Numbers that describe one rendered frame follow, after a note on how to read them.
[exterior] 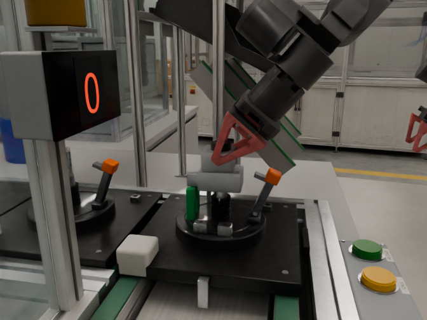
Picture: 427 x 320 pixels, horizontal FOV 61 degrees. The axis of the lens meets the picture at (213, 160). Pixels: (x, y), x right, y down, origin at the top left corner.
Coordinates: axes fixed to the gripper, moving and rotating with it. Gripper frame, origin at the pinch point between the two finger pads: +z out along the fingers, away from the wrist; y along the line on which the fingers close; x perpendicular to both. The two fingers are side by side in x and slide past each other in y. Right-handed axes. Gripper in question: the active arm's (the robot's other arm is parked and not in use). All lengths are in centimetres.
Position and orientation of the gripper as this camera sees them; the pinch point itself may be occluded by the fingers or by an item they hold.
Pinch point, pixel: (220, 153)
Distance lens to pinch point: 53.5
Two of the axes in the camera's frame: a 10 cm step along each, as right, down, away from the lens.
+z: -6.3, 7.0, 3.4
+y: -1.7, 3.0, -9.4
